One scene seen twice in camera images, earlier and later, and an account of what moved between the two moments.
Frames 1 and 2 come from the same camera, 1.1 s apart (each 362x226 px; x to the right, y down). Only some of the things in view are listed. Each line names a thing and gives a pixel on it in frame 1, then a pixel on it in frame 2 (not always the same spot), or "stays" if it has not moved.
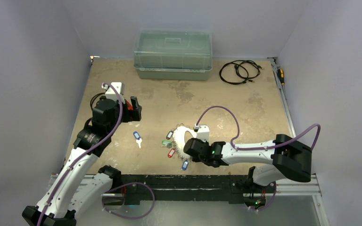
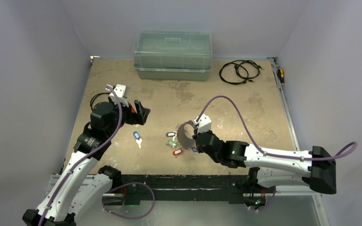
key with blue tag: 138,136 stays
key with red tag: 171,153 → 176,152
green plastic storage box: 175,54 stays
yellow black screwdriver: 280,75 stays
